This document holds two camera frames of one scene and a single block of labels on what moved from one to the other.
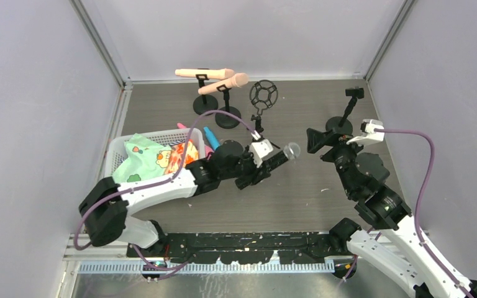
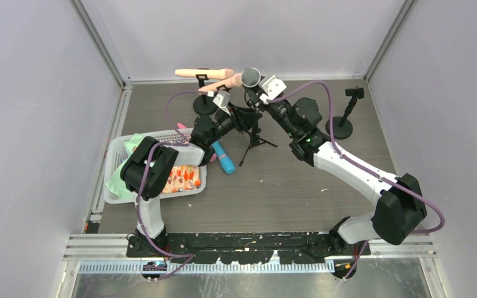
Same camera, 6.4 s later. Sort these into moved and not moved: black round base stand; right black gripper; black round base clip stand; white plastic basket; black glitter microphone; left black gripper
Moved: left black gripper; black glitter microphone; right black gripper
Not moved: black round base stand; black round base clip stand; white plastic basket
